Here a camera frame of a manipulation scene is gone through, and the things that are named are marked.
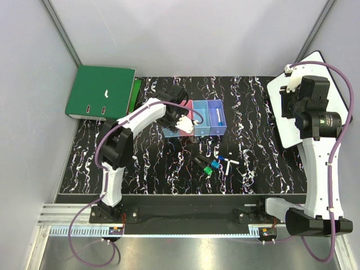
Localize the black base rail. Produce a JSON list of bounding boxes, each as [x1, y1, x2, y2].
[[52, 194, 305, 238]]

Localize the black cap white pen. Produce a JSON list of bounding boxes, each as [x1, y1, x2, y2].
[[224, 158, 240, 176]]

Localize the blue tip white pen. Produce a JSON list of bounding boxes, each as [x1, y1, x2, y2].
[[218, 156, 229, 161]]

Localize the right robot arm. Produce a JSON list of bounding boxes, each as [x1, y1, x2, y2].
[[255, 75, 353, 237]]

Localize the blue cap black highlighter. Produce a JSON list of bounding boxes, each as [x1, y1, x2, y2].
[[199, 155, 220, 169]]

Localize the pink drawer box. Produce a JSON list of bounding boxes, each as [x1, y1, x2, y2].
[[179, 100, 195, 137]]

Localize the white whiteboard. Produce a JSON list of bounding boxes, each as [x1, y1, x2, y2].
[[267, 51, 348, 148]]

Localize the green ring binder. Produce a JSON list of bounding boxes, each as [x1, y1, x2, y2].
[[65, 65, 136, 120]]

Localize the green cap black highlighter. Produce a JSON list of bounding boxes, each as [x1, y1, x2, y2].
[[193, 157, 213, 176]]

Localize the blue capped white marker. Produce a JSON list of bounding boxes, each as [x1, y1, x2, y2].
[[216, 108, 223, 126]]

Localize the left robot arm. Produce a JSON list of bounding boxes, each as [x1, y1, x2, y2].
[[90, 85, 189, 223]]

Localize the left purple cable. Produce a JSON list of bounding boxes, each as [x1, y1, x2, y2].
[[68, 101, 205, 267]]

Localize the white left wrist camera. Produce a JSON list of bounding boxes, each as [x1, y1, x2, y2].
[[175, 115, 198, 134]]

